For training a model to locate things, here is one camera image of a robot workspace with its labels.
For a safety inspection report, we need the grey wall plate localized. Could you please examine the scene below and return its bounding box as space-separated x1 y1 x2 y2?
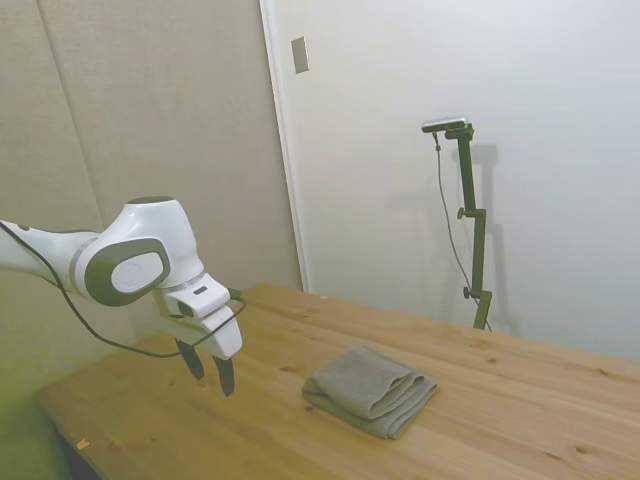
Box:
290 35 311 76

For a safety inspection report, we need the grey towel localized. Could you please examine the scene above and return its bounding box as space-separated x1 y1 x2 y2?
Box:
300 344 441 442

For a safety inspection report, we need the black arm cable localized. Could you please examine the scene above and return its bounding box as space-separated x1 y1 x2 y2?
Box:
0 219 249 359

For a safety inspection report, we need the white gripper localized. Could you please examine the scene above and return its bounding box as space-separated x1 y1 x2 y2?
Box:
153 277 245 398

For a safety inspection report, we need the silver camera on stand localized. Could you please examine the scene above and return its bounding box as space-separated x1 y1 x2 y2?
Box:
420 115 471 135

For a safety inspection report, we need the dark green camera stand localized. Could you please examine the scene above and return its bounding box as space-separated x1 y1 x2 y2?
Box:
443 124 495 332

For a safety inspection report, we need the white door frame trim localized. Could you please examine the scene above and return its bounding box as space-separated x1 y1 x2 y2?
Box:
258 0 314 294

